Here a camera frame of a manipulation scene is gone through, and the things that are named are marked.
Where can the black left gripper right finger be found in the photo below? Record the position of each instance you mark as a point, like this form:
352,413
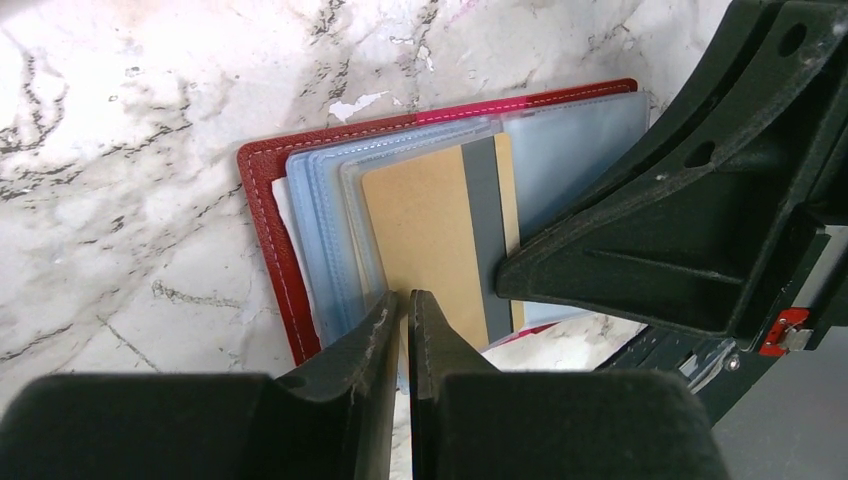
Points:
470,420

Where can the gold card in holder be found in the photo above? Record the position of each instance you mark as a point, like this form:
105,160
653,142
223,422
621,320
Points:
443,222

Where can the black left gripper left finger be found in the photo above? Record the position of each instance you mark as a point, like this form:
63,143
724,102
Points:
330,418

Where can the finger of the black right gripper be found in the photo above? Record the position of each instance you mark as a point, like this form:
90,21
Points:
694,227

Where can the red leather card holder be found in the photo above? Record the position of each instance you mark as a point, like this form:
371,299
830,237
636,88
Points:
262,162

